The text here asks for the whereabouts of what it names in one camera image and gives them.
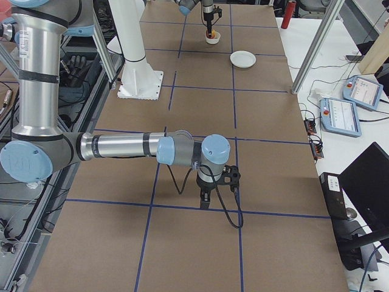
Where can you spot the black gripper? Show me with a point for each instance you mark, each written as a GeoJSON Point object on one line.
{"type": "Point", "coordinates": [203, 185]}
{"type": "Point", "coordinates": [207, 13]}

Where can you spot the orange black connector module far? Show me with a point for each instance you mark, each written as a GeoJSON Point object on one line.
{"type": "Point", "coordinates": [310, 126]}

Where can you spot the orange black connector module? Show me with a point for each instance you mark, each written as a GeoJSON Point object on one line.
{"type": "Point", "coordinates": [310, 126]}
{"type": "Point", "coordinates": [316, 145]}

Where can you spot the brown paper table cover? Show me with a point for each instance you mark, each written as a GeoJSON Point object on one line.
{"type": "Point", "coordinates": [124, 227]}

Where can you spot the white bowl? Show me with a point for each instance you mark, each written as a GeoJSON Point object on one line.
{"type": "Point", "coordinates": [213, 41]}

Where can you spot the far teach pendant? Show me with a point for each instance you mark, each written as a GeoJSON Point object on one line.
{"type": "Point", "coordinates": [363, 92]}

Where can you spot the black box device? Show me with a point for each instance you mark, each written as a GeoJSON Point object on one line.
{"type": "Point", "coordinates": [333, 195]}

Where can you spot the orange black connector module near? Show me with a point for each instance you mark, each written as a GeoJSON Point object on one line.
{"type": "Point", "coordinates": [316, 145]}

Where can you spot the white camera mast base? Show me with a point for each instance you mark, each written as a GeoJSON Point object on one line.
{"type": "Point", "coordinates": [138, 80]}

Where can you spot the white round plate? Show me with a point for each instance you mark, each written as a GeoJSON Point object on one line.
{"type": "Point", "coordinates": [243, 59]}

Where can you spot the red fire extinguisher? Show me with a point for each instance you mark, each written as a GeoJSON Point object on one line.
{"type": "Point", "coordinates": [288, 13]}

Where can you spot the near teach pendant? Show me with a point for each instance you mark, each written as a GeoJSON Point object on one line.
{"type": "Point", "coordinates": [340, 116]}

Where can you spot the teach pendant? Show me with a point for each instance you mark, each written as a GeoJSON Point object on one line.
{"type": "Point", "coordinates": [340, 116]}
{"type": "Point", "coordinates": [363, 92]}

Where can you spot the grey aluminium post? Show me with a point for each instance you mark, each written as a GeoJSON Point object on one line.
{"type": "Point", "coordinates": [326, 23]}

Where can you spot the black laptop screen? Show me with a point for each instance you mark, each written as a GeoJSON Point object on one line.
{"type": "Point", "coordinates": [365, 182]}

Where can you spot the red yellow apple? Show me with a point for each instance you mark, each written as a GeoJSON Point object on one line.
{"type": "Point", "coordinates": [211, 35]}

